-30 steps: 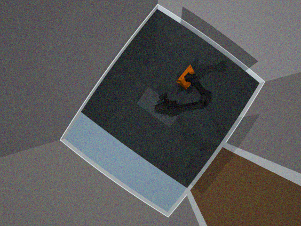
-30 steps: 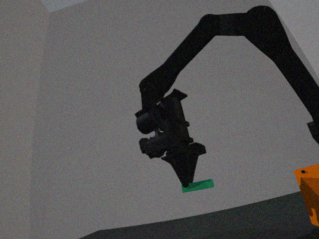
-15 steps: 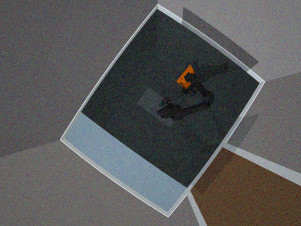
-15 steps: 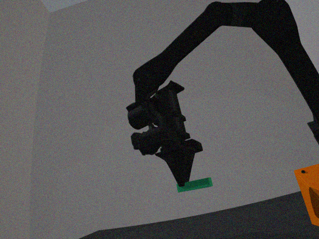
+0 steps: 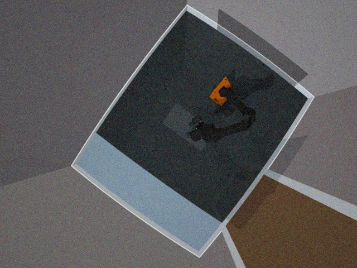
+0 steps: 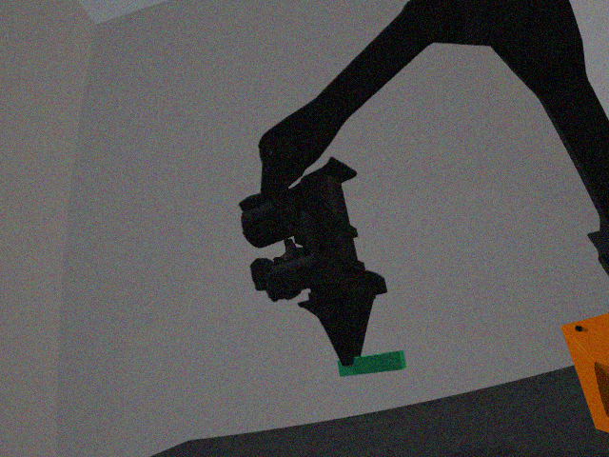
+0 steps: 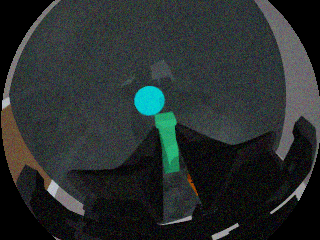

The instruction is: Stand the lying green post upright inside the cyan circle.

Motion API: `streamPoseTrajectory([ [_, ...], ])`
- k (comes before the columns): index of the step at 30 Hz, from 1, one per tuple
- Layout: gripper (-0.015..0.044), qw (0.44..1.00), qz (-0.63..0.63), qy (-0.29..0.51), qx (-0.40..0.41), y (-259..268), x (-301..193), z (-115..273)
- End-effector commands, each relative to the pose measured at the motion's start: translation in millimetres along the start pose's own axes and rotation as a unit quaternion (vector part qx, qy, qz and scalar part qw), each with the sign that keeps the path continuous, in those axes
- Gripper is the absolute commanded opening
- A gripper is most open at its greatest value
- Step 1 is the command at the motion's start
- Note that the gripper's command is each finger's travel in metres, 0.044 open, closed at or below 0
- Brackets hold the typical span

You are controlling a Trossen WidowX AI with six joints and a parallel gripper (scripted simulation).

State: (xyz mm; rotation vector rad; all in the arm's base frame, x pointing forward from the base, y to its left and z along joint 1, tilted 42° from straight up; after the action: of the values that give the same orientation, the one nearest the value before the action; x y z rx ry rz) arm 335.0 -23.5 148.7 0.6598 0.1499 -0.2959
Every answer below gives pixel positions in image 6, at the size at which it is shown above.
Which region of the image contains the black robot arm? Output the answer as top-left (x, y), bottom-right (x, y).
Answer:
top-left (239, 0), bottom-right (609, 293)

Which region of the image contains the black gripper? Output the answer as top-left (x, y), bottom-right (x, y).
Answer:
top-left (265, 213), bottom-right (387, 366)

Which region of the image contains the green rectangular post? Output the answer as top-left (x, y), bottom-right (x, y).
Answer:
top-left (337, 350), bottom-right (406, 377)

